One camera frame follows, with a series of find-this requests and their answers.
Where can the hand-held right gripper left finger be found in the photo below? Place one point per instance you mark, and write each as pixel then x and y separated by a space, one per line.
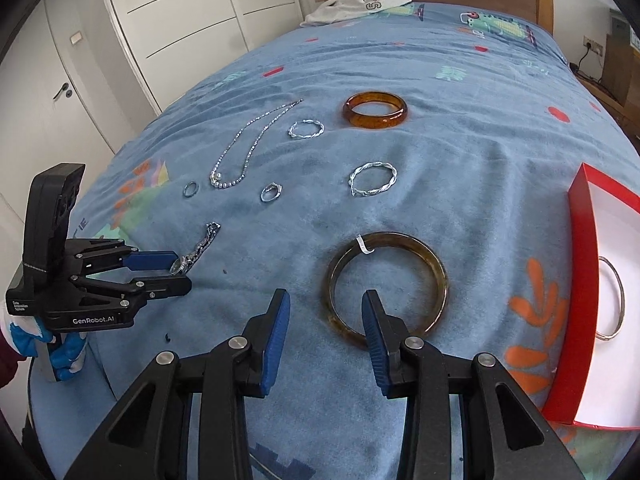
pixel 276 340

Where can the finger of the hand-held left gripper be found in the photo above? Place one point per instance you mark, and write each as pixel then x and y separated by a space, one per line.
pixel 150 260
pixel 165 286

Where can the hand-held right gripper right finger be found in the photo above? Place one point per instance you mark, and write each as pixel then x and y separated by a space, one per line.
pixel 376 345

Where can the thin brown bangle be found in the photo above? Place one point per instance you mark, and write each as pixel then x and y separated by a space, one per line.
pixel 439 280

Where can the red jewelry box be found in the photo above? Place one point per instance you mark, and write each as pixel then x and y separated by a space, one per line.
pixel 582 285

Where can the thick amber bangle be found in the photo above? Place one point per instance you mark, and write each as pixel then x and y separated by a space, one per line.
pixel 375 121

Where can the person's left forearm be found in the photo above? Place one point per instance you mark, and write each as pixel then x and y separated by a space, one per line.
pixel 9 360

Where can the person's left hand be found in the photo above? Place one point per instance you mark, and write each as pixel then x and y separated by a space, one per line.
pixel 70 352

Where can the white door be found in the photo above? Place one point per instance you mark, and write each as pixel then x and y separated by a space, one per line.
pixel 45 110

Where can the blue printed blanket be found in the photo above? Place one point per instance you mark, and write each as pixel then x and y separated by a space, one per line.
pixel 450 160

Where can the white wardrobe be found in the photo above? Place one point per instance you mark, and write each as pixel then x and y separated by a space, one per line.
pixel 200 20

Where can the plain silver bangle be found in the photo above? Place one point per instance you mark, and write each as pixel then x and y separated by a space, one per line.
pixel 621 300

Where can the white garment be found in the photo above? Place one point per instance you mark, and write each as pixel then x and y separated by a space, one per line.
pixel 340 7

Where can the low wooden nightstand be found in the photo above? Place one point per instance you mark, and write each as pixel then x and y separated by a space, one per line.
pixel 612 102

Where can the tall wooden drawer cabinet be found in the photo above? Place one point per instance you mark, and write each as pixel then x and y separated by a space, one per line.
pixel 622 70

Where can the wall outlet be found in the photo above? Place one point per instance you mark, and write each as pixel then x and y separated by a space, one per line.
pixel 593 45

